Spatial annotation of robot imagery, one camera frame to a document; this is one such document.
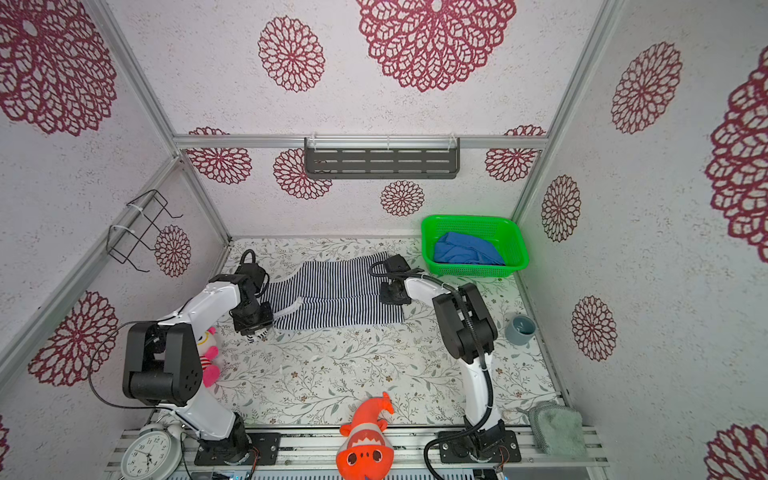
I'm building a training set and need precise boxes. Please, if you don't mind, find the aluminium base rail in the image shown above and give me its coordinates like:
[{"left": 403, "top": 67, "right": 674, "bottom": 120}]
[{"left": 106, "top": 421, "right": 608, "bottom": 479}]

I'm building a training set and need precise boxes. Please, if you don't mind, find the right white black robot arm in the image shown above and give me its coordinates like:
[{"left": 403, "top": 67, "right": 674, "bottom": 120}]
[{"left": 368, "top": 255, "right": 520, "bottom": 464}]

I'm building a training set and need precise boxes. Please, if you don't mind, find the white alarm clock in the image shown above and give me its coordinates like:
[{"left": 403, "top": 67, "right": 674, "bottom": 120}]
[{"left": 120, "top": 423, "right": 183, "bottom": 480}]

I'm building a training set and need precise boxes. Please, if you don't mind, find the black wire rack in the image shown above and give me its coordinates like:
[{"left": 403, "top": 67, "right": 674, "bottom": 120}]
[{"left": 105, "top": 189, "right": 183, "bottom": 273}]

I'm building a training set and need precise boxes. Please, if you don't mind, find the green plastic basket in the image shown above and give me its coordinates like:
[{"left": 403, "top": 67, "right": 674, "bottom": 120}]
[{"left": 421, "top": 215, "right": 529, "bottom": 278}]

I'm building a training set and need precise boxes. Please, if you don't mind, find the green folded towel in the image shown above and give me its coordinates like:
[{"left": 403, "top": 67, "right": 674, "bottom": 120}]
[{"left": 527, "top": 402, "right": 587, "bottom": 458}]

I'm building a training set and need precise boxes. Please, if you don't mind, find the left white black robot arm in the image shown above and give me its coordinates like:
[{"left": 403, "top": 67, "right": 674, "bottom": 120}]
[{"left": 123, "top": 263, "right": 272, "bottom": 464}]

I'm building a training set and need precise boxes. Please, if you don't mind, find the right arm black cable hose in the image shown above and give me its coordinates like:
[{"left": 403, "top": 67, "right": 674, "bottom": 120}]
[{"left": 367, "top": 259, "right": 496, "bottom": 480}]

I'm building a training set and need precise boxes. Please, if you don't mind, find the grey blue cup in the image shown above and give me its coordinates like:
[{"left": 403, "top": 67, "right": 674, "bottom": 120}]
[{"left": 505, "top": 315, "right": 537, "bottom": 346}]

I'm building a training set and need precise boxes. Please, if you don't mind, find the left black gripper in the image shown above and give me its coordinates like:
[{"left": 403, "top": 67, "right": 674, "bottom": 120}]
[{"left": 232, "top": 298, "right": 276, "bottom": 336}]

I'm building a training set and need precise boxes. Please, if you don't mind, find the grey wall shelf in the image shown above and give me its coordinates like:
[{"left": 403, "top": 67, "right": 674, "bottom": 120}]
[{"left": 303, "top": 137, "right": 461, "bottom": 180}]

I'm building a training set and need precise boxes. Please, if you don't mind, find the red fish plush toy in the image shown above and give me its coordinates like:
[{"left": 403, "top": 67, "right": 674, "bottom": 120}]
[{"left": 335, "top": 392, "right": 394, "bottom": 480}]

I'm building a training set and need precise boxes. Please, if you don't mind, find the blue white striped tank top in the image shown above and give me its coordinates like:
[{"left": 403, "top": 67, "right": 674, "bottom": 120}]
[{"left": 261, "top": 252, "right": 404, "bottom": 331}]

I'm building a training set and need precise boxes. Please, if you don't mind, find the pink white plush doll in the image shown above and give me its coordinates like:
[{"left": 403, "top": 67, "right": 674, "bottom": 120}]
[{"left": 197, "top": 327, "right": 221, "bottom": 388}]

